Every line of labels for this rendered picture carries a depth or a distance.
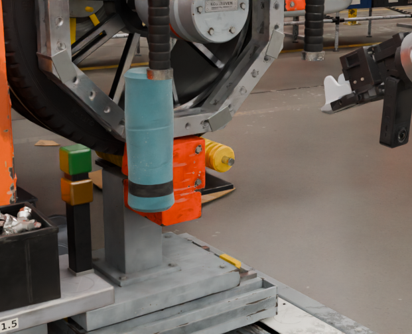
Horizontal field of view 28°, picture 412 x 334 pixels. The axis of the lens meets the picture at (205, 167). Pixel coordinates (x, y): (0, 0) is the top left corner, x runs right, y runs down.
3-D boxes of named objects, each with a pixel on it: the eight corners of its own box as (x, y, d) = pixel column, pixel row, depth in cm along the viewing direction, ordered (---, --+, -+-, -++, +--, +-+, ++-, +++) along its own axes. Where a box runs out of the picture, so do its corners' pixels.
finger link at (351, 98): (342, 98, 138) (381, 83, 132) (345, 109, 138) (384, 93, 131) (323, 102, 135) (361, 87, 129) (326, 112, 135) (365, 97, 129)
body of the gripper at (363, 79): (365, 54, 138) (422, 29, 128) (381, 104, 137) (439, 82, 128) (334, 59, 133) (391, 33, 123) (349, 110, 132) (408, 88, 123)
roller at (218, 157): (168, 144, 201) (167, 120, 200) (242, 173, 178) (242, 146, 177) (147, 148, 198) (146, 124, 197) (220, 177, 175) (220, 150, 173)
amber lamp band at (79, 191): (83, 196, 135) (81, 172, 134) (94, 202, 132) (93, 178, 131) (60, 201, 133) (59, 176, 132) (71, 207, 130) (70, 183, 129)
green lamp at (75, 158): (81, 166, 134) (80, 142, 133) (93, 172, 131) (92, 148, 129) (58, 170, 131) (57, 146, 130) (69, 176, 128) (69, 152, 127)
